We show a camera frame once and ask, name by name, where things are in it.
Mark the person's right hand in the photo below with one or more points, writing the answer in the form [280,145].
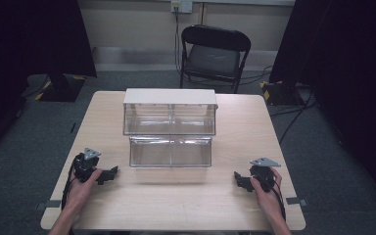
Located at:
[271,200]

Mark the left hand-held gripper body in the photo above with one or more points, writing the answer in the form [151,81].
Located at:
[85,166]

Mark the white wall outlet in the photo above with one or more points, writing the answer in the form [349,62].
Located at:
[181,6]

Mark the person's left hand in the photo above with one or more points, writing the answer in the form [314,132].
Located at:
[78,192]

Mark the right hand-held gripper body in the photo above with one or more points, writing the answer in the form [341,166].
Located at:
[263,174]

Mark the black folding chair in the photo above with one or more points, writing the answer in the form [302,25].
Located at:
[213,58]

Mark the grey tape strip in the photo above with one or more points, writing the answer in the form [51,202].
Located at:
[296,201]
[49,204]

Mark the black stand base striped tape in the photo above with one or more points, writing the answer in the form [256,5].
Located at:
[280,93]
[62,88]

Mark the clear acrylic drawer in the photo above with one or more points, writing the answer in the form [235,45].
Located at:
[170,151]

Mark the clear cabinet with white top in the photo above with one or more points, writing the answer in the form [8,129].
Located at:
[169,96]

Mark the black curtain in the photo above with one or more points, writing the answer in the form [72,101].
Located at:
[346,65]
[29,49]

